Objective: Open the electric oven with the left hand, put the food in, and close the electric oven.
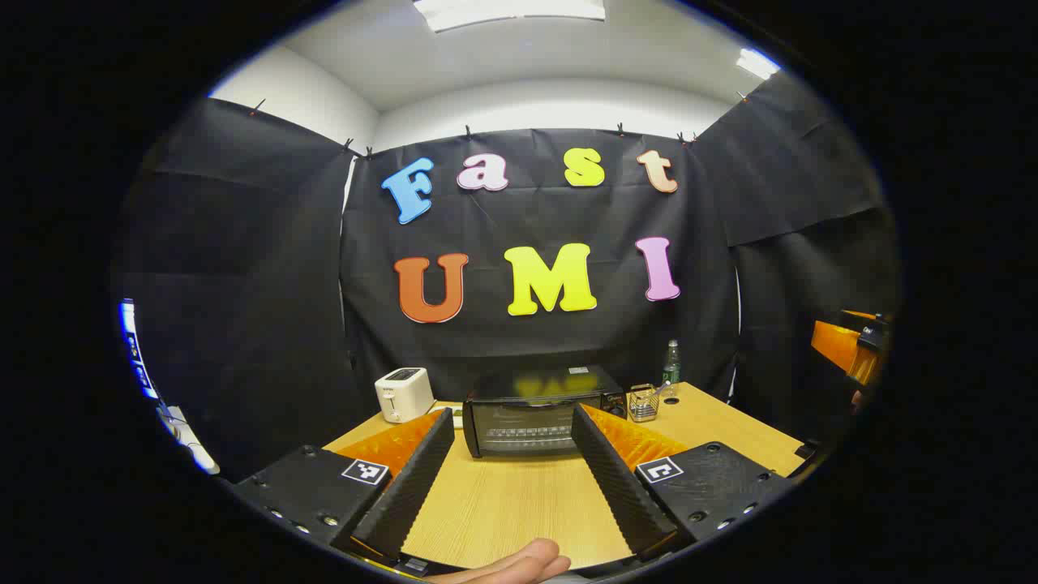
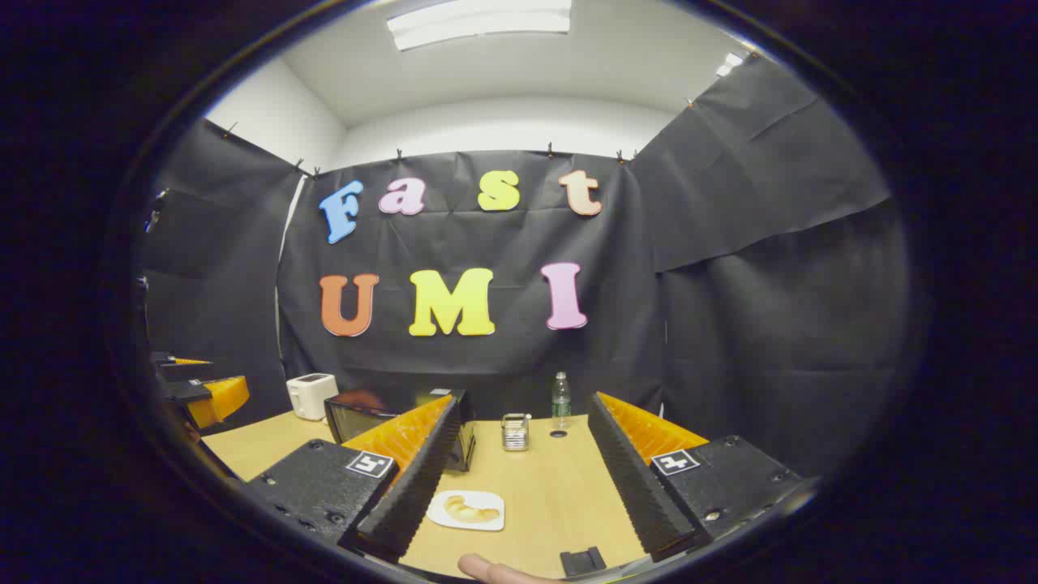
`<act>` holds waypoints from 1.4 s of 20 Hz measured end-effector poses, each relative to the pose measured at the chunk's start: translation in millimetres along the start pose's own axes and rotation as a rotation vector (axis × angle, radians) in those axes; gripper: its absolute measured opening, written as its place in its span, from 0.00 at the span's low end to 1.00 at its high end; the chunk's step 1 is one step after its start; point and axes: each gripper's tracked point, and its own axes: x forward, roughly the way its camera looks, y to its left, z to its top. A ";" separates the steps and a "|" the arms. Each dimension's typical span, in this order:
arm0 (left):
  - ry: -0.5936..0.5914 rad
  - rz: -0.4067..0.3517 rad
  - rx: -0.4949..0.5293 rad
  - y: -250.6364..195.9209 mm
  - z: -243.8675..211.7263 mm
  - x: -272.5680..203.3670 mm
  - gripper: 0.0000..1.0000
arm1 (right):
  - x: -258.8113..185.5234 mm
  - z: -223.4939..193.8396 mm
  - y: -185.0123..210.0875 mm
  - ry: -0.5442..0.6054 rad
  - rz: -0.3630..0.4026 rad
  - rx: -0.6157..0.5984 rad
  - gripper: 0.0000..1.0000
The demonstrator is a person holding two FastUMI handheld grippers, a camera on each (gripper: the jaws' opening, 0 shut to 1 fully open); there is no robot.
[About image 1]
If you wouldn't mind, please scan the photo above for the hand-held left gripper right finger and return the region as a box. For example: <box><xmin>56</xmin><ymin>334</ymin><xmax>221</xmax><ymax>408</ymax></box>
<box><xmin>570</xmin><ymin>403</ymin><xmax>791</xmax><ymax>562</ymax></box>

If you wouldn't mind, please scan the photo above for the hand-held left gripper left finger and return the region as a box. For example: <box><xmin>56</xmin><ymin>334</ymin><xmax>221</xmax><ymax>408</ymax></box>
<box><xmin>231</xmin><ymin>408</ymin><xmax>457</xmax><ymax>565</ymax></box>

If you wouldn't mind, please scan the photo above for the black electric oven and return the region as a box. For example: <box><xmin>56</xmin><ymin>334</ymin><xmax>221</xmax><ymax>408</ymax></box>
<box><xmin>462</xmin><ymin>365</ymin><xmax>627</xmax><ymax>459</ymax></box>

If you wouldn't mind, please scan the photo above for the white toaster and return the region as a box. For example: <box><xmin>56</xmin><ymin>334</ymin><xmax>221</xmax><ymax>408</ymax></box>
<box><xmin>375</xmin><ymin>367</ymin><xmax>435</xmax><ymax>424</ymax></box>

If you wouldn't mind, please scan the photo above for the white equipment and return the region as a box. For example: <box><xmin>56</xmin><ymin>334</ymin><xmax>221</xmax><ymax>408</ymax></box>
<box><xmin>158</xmin><ymin>404</ymin><xmax>221</xmax><ymax>476</ymax></box>

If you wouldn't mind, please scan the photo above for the black backdrop cloth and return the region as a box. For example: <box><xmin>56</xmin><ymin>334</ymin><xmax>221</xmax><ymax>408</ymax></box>
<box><xmin>114</xmin><ymin>71</ymin><xmax>901</xmax><ymax>487</ymax></box>

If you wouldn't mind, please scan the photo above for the small ceiling light panel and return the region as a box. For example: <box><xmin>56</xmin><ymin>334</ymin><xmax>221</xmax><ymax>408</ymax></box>
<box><xmin>736</xmin><ymin>47</ymin><xmax>781</xmax><ymax>80</ymax></box>

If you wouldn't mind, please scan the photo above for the blue and white banner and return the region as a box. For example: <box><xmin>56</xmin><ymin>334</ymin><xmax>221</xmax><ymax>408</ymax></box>
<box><xmin>120</xmin><ymin>298</ymin><xmax>159</xmax><ymax>400</ymax></box>

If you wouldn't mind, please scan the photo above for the row of small cloth clips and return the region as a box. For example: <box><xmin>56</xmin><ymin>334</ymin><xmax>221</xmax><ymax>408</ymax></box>
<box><xmin>247</xmin><ymin>93</ymin><xmax>751</xmax><ymax>159</ymax></box>

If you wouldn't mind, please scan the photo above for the large ceiling light panel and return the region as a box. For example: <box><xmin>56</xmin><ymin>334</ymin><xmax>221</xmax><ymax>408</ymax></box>
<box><xmin>414</xmin><ymin>0</ymin><xmax>607</xmax><ymax>33</ymax></box>

